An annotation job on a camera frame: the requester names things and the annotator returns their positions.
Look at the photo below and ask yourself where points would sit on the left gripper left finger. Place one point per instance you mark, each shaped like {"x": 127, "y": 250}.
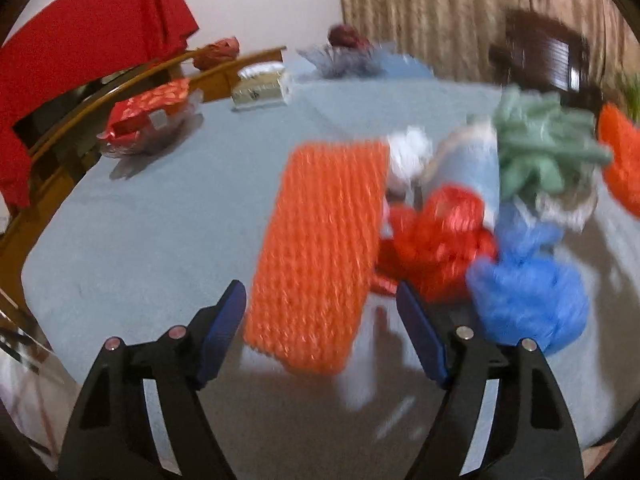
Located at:
{"x": 138, "y": 415}

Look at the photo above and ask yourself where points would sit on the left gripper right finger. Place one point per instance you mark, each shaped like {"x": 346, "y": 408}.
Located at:
{"x": 503, "y": 415}

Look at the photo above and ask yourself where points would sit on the blue plastic bag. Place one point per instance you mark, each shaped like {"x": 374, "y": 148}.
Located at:
{"x": 527, "y": 292}

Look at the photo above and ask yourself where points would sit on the orange foam fruit net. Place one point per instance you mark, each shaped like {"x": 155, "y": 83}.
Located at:
{"x": 318, "y": 255}

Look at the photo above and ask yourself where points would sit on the green rubber glove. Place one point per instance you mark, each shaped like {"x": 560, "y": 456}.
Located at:
{"x": 544, "y": 146}

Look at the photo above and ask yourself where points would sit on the grey-blue tablecloth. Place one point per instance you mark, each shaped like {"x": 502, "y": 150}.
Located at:
{"x": 138, "y": 247}

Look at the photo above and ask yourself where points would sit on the red plastic bag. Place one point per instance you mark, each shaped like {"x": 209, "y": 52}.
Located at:
{"x": 432, "y": 248}

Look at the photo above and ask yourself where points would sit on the white crumpled paper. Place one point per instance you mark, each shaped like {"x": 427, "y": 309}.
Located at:
{"x": 570, "y": 210}

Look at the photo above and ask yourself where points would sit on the blue paper cup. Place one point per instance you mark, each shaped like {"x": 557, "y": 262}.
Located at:
{"x": 467, "y": 157}

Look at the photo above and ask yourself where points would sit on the glass dish under packet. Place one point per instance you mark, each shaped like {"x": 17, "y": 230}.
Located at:
{"x": 154, "y": 140}

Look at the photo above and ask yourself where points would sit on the white crumpled tissue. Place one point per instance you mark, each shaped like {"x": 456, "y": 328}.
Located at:
{"x": 410, "y": 151}

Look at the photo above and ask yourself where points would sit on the red snack packet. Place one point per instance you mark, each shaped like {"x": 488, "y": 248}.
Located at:
{"x": 150, "y": 109}

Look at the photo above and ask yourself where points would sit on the wooden sideboard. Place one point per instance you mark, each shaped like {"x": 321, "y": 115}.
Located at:
{"x": 59, "y": 161}

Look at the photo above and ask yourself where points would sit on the green potted plant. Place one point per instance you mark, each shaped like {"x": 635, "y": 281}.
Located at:
{"x": 623, "y": 89}

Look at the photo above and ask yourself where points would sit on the tissue box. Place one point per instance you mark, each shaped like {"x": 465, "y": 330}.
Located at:
{"x": 260, "y": 85}

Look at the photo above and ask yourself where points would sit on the dark wooden chair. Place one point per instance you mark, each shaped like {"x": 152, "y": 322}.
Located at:
{"x": 545, "y": 55}

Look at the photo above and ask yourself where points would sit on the light blue side cloth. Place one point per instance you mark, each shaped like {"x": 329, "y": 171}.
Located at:
{"x": 393, "y": 66}

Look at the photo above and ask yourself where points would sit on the red crumpled bag on sideboard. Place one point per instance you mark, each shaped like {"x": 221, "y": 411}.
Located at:
{"x": 222, "y": 51}

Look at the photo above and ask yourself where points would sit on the red cloth cover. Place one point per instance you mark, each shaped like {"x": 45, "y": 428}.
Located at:
{"x": 68, "y": 44}

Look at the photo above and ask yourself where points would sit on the glass fruit bowl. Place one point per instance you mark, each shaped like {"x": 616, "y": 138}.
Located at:
{"x": 341, "y": 62}

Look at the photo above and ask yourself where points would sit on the beige patterned curtain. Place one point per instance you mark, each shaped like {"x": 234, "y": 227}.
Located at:
{"x": 454, "y": 36}

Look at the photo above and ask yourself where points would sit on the dark red fruit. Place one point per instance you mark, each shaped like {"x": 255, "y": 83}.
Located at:
{"x": 346, "y": 36}

